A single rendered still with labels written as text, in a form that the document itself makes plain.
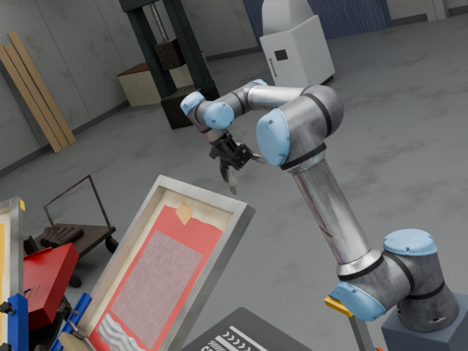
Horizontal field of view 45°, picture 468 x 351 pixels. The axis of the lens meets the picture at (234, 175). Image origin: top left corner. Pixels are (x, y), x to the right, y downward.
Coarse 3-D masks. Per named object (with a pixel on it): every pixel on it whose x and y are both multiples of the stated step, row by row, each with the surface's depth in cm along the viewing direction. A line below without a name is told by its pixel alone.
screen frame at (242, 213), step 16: (160, 176) 203; (160, 192) 201; (176, 192) 191; (192, 192) 180; (208, 192) 173; (144, 208) 199; (224, 208) 162; (240, 208) 156; (144, 224) 200; (240, 224) 155; (128, 240) 197; (224, 240) 154; (112, 256) 198; (224, 256) 153; (112, 272) 196; (208, 272) 152; (96, 288) 195; (192, 288) 153; (208, 288) 152; (96, 304) 194; (192, 304) 150; (80, 320) 192; (176, 320) 151; (192, 320) 151; (176, 336) 149
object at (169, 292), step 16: (192, 224) 177; (208, 224) 170; (192, 240) 172; (208, 240) 166; (176, 256) 174; (192, 256) 168; (208, 256) 162; (160, 272) 177; (176, 272) 170; (192, 272) 164; (160, 288) 172; (176, 288) 166; (144, 304) 174; (160, 304) 167; (176, 304) 161; (144, 320) 169; (160, 320) 163; (144, 336) 165; (160, 336) 159
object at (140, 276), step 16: (160, 224) 192; (176, 224) 184; (160, 240) 187; (176, 240) 179; (144, 256) 189; (160, 256) 181; (128, 272) 192; (144, 272) 184; (128, 288) 186; (144, 288) 179; (112, 304) 189; (128, 304) 181; (128, 320) 176; (96, 336) 186
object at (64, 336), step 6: (60, 336) 181; (66, 336) 178; (72, 336) 181; (66, 342) 175; (72, 342) 175; (78, 342) 178; (66, 348) 173; (72, 348) 170; (78, 348) 172; (84, 348) 175
